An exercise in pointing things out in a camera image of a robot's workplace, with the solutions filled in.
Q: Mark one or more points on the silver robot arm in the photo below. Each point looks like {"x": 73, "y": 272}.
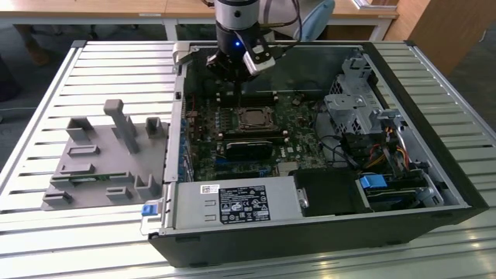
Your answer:
{"x": 237, "y": 14}

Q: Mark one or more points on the black RAM slot bank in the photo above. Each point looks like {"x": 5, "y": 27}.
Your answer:
{"x": 253, "y": 135}
{"x": 259, "y": 100}

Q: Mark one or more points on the black expansion slot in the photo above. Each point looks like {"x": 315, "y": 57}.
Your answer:
{"x": 237, "y": 175}

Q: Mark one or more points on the black graphics card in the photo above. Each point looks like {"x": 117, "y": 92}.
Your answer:
{"x": 249, "y": 151}

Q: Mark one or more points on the white paper stack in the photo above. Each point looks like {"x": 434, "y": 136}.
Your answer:
{"x": 365, "y": 3}

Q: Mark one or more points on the silver metal disk bay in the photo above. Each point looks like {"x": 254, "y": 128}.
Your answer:
{"x": 349, "y": 107}

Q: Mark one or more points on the green motherboard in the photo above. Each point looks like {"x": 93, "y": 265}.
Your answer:
{"x": 302, "y": 145}

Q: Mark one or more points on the silver chipset heatsink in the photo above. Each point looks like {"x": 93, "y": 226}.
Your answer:
{"x": 289, "y": 169}

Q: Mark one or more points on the grey plastic parts rack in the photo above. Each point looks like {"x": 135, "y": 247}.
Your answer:
{"x": 101, "y": 162}

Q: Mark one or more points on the green RAM stick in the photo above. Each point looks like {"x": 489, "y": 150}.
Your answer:
{"x": 113, "y": 176}

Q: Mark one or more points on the grey power supply unit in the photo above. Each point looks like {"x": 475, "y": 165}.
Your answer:
{"x": 194, "y": 203}

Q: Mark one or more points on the brown wooden cabinet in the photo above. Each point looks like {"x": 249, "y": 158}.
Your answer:
{"x": 446, "y": 29}

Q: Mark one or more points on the black fan shroud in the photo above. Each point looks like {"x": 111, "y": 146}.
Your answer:
{"x": 330, "y": 191}

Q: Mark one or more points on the blue disk carrier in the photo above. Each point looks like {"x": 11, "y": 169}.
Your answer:
{"x": 373, "y": 183}

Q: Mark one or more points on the blue case latch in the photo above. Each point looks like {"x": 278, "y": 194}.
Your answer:
{"x": 150, "y": 210}

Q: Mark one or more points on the black open PC case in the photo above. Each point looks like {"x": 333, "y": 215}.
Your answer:
{"x": 271, "y": 247}

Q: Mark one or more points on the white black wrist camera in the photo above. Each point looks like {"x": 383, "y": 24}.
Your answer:
{"x": 261, "y": 64}

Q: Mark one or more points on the silver metal drive bracket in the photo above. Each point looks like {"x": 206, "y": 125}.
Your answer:
{"x": 389, "y": 114}

